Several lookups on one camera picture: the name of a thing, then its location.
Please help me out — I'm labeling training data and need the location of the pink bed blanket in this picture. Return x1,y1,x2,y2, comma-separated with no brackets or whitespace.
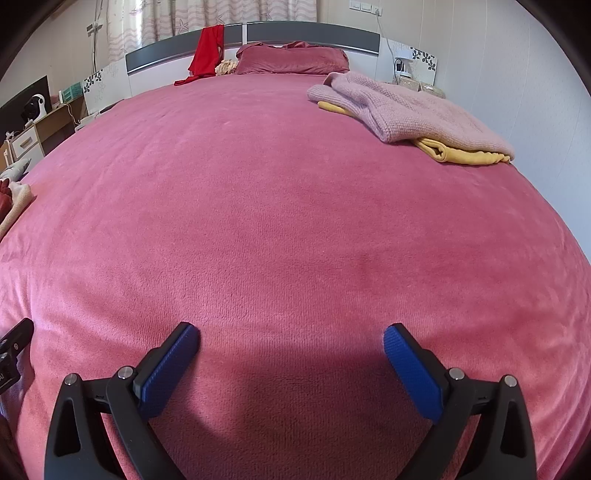
0,71,591,480

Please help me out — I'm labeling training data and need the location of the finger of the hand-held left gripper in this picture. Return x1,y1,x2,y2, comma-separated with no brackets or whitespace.
0,318,35,358

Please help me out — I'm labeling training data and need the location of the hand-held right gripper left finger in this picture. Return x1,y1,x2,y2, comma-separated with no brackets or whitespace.
45,322,201,480

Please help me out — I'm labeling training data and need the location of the black monitor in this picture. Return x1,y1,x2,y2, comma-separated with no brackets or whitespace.
0,76,51,134

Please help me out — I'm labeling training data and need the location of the pink knit sweater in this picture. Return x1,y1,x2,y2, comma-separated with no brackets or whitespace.
307,71,515,160

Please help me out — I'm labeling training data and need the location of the red garment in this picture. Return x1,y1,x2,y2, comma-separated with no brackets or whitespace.
174,25,225,87

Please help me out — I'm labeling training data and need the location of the patterned window curtain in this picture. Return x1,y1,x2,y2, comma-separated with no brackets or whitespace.
99,0,319,54

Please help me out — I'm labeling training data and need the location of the white security camera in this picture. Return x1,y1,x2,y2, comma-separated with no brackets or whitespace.
23,93,49,125

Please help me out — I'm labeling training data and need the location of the grey bed headboard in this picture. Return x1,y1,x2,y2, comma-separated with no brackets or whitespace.
126,21,380,77

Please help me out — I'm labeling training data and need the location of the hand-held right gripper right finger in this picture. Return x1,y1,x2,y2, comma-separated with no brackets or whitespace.
383,323,539,480

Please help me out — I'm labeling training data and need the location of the pink pillow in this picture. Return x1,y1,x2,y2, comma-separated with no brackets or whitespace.
235,41,350,75

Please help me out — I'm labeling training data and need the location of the yellow garment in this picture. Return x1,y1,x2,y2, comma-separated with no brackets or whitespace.
318,100,512,165

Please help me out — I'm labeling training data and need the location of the standing rack pole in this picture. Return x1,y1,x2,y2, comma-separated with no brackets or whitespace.
88,0,105,79

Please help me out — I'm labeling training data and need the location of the wooden desk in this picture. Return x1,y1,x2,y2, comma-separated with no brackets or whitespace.
9,104,86,162

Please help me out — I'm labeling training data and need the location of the grey cushion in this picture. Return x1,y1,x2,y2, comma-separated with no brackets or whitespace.
0,159,32,181

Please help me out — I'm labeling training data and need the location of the white flower-print bedside panel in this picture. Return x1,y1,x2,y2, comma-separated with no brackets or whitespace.
83,60,130,114

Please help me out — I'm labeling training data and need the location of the white bedside shelf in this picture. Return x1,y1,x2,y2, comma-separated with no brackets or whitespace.
379,39,446,100

